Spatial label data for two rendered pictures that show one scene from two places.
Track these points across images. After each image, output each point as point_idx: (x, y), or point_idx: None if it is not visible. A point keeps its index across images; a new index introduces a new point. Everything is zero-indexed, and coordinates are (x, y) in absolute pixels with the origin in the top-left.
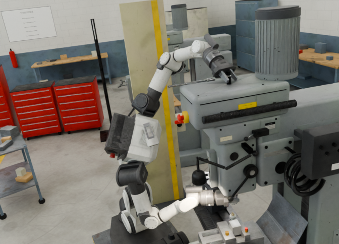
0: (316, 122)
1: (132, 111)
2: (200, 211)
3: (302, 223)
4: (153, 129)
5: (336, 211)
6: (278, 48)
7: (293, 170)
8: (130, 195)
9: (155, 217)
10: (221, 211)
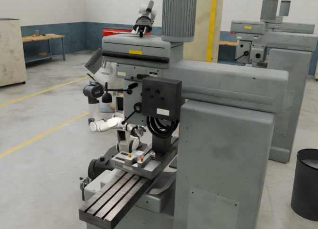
0: (193, 86)
1: None
2: (147, 147)
3: None
4: None
5: (192, 170)
6: (166, 14)
7: None
8: (114, 117)
9: (95, 123)
10: (159, 154)
